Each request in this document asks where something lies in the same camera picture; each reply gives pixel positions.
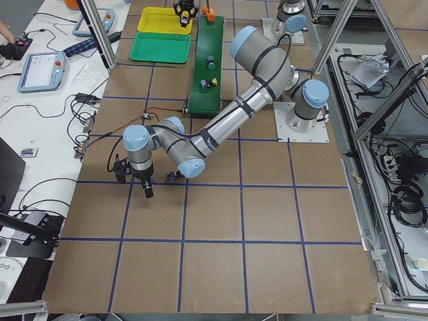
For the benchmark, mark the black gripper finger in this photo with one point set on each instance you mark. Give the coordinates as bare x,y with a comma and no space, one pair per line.
147,187

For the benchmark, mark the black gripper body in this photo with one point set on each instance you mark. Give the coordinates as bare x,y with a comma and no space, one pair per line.
141,176
182,7

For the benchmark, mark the orange cylinder labelled 4680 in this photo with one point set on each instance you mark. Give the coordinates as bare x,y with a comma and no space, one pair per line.
209,13

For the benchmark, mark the green push button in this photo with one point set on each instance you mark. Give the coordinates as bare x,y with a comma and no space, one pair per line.
211,63
174,176

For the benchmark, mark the yellow push button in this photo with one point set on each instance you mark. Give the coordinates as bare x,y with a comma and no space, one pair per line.
207,83
184,18

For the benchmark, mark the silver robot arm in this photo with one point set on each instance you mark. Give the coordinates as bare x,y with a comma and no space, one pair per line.
273,75
289,18

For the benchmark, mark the yellow plastic tray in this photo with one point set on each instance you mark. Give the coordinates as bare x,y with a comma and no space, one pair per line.
161,20

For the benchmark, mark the green plastic tray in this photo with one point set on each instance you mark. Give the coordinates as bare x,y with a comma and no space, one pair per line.
160,47

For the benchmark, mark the small green circuit board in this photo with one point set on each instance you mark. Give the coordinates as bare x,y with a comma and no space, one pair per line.
148,116

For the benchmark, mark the black power adapter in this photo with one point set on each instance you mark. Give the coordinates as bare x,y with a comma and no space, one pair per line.
115,36

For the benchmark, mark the green conveyor belt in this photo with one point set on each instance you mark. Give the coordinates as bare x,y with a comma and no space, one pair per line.
205,96

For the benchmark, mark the aluminium frame post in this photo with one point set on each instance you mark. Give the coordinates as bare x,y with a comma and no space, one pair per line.
91,16

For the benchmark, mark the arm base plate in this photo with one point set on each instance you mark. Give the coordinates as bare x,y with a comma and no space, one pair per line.
267,30
291,128

